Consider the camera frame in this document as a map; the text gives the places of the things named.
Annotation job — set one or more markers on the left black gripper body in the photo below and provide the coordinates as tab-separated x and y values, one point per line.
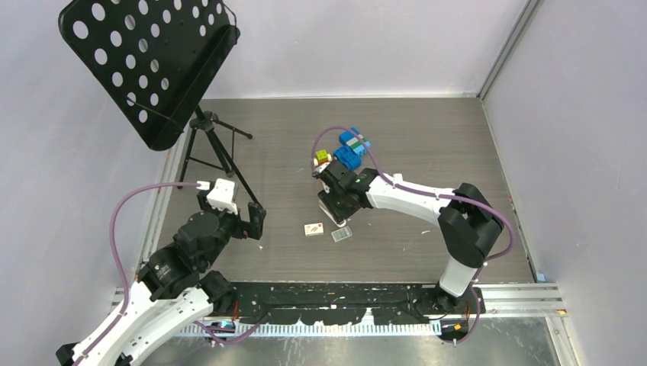
233	225

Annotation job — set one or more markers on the white and green stapler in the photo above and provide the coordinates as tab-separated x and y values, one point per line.
339	223

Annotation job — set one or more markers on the staple tray with staples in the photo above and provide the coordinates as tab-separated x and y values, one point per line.
341	234

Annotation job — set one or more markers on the white staple box sleeve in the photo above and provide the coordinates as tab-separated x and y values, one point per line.
313	229

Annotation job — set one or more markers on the white staple remover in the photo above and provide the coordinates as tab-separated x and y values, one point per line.
397	179

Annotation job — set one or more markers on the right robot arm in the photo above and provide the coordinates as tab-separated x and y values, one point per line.
469	225

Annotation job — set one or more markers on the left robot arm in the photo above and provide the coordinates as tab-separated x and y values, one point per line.
173	289

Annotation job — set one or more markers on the blue toy brick truck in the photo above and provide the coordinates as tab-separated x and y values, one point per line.
352	149

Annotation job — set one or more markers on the red yellow toy brick car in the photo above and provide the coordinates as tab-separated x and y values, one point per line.
321	157

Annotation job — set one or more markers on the black perforated music stand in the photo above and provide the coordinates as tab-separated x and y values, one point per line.
155	59

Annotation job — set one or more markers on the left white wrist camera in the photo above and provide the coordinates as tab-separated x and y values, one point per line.
220	194

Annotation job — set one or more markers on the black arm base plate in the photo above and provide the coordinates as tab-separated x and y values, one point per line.
336	304

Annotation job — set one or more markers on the slotted cable duct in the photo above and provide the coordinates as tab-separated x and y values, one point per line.
229	328

